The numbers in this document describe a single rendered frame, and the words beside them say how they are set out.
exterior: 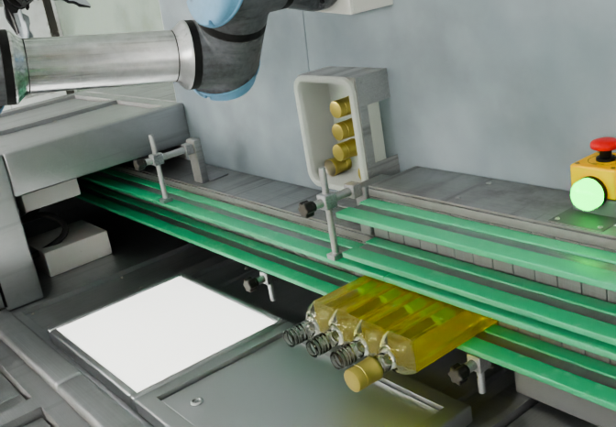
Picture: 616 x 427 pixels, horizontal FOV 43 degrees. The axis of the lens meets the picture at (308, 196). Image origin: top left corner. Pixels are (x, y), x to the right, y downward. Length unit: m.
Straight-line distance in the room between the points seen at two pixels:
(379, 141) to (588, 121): 0.42
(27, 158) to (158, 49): 0.75
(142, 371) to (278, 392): 0.29
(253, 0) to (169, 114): 0.91
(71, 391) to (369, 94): 0.77
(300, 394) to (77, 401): 0.41
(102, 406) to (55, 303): 0.62
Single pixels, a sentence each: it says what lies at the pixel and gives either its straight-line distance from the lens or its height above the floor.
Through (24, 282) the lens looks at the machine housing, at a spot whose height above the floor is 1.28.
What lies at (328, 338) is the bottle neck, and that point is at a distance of 1.19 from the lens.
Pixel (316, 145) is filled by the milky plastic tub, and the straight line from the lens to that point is 1.55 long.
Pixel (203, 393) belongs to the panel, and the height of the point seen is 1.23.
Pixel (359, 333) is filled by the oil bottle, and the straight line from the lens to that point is 1.16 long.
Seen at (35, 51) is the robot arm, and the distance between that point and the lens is 1.27.
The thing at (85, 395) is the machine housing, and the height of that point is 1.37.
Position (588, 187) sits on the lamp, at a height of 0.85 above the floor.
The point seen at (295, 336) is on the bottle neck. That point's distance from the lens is 1.22.
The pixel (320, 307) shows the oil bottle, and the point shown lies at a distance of 1.25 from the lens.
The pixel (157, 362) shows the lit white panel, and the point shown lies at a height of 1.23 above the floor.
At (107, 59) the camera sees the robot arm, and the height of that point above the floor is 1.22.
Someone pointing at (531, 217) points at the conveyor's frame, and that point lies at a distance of 1.15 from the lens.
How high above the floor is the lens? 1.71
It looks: 33 degrees down
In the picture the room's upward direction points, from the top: 112 degrees counter-clockwise
